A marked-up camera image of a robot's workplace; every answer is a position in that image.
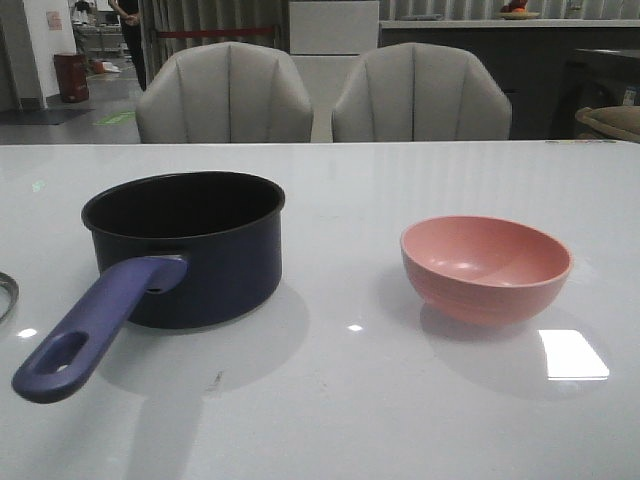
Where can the pink plastic bowl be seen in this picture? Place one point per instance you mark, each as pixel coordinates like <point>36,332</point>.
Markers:
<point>484,270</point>

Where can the glass lid with blue knob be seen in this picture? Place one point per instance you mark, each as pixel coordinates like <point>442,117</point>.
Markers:
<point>10,288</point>

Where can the dark blue saucepan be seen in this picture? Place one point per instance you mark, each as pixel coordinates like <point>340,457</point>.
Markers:
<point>174,251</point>

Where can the right grey upholstered chair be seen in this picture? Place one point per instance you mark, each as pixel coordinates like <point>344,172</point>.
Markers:
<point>420,92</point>

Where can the grey upholstered chair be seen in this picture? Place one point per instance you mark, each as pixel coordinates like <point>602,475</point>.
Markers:
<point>227,92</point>
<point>420,92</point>

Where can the left grey upholstered chair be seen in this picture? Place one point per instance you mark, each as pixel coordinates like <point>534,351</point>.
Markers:
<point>227,92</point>

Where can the white cabinet block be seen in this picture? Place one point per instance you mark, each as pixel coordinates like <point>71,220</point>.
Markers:
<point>325,37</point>

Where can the red barrier tape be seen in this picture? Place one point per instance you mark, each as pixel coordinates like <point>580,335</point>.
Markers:
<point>215,33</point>

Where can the dark grey counter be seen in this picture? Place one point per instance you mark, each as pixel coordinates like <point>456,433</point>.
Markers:
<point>525,57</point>

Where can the red bin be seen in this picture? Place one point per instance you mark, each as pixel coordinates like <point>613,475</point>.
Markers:
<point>71,77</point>

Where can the person in dark trousers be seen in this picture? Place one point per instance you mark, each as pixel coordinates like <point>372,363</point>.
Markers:
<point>129,18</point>

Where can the fruit plate on counter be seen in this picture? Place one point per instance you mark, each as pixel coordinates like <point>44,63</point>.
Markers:
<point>517,10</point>

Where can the dark side table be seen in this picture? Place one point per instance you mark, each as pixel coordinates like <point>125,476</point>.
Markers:
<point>594,78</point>

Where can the beige cushion seat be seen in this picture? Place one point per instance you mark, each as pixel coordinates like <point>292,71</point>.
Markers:
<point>611,123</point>

